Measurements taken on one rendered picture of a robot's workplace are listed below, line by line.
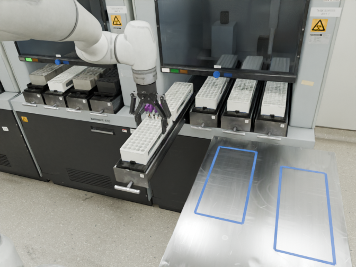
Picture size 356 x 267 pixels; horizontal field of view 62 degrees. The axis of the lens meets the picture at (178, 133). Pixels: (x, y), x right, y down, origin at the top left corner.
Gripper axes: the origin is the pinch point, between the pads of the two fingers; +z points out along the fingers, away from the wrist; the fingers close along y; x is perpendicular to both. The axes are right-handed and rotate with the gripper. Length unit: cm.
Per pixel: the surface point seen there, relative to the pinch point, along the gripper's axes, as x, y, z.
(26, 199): 10, -112, 86
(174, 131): 7.5, 6.9, 6.0
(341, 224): -28, 68, 4
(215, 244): -44, 37, 4
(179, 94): 30.5, 1.9, 0.0
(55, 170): 23, -90, 64
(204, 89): 36.9, 12.4, -0.6
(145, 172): -21.2, 5.9, 5.3
